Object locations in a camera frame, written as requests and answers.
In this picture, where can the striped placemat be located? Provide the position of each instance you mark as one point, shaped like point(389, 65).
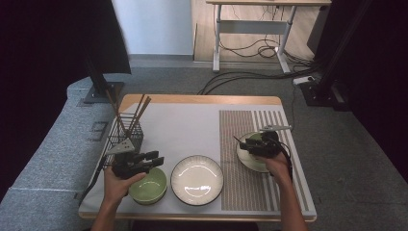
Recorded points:
point(231, 128)

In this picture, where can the light grey table mat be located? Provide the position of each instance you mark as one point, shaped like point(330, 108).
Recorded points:
point(183, 131)

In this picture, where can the white power strip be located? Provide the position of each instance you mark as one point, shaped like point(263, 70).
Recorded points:
point(303, 80)

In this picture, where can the person's right hand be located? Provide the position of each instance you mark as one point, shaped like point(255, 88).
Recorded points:
point(277, 170)

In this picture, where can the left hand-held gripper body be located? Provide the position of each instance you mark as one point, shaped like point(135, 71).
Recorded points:
point(126, 165)

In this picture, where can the person's dark clothing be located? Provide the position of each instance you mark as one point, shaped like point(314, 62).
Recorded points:
point(192, 227)

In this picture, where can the floor outlet cover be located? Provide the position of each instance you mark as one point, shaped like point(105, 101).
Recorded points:
point(99, 126)

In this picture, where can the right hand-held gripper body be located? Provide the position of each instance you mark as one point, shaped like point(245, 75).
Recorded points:
point(267, 146)

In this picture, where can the black metal stand with base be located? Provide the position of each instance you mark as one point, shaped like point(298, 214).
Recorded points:
point(96, 95)
point(320, 94)

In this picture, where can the white plate with dark rim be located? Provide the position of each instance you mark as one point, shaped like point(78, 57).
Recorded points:
point(196, 181)
point(248, 162)

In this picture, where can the person's left hand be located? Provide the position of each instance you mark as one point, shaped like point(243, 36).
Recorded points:
point(117, 187)

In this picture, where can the black curtain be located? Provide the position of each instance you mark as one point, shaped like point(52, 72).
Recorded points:
point(378, 80)
point(48, 64)

